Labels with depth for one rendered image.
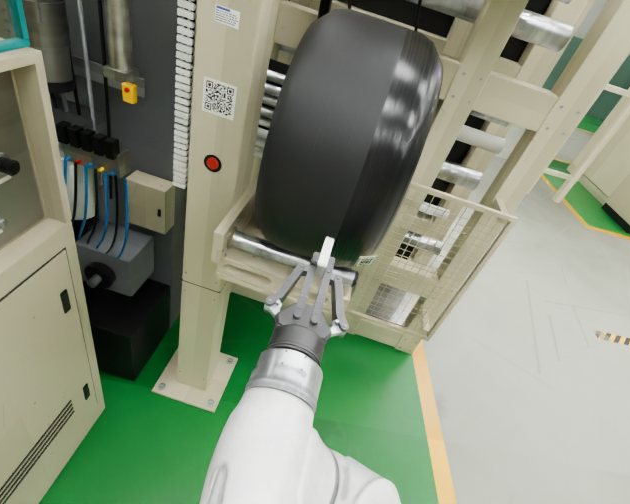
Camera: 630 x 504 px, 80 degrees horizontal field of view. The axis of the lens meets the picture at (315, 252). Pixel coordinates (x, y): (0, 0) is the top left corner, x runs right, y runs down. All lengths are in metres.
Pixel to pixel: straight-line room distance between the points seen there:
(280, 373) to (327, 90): 0.47
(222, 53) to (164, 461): 1.34
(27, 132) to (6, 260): 0.26
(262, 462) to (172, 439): 1.26
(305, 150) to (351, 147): 0.08
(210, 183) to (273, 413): 0.70
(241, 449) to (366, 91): 0.57
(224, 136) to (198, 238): 0.33
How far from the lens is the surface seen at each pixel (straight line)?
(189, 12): 0.92
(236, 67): 0.89
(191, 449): 1.65
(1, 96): 0.90
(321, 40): 0.77
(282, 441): 0.43
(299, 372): 0.47
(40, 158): 0.97
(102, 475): 1.65
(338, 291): 0.59
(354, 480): 0.52
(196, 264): 1.20
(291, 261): 0.97
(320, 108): 0.70
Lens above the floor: 1.54
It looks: 38 degrees down
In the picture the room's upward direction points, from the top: 19 degrees clockwise
